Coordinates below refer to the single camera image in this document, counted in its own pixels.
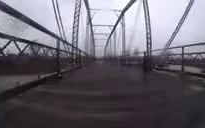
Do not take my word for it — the grey bridge deck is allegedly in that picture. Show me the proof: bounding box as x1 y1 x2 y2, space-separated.
0 59 205 128

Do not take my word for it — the dark metal railing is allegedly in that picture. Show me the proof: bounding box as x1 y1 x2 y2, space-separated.
0 0 89 79
119 40 205 73

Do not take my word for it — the raised deck edge kerb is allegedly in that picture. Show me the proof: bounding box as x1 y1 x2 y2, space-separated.
0 64 84 108
153 66 205 81

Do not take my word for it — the steel truss bridge frame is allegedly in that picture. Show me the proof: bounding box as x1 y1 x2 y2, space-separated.
51 0 196 72

